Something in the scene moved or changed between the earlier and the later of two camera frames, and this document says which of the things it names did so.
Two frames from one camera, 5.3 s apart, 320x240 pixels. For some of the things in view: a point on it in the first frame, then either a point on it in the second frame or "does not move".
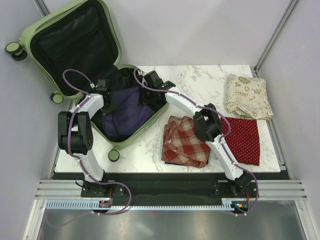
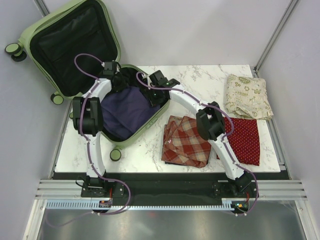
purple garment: [130, 113] does not move
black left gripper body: [108, 108] -> [120, 83]
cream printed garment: [247, 97] does not move
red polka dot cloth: [243, 139] does not move
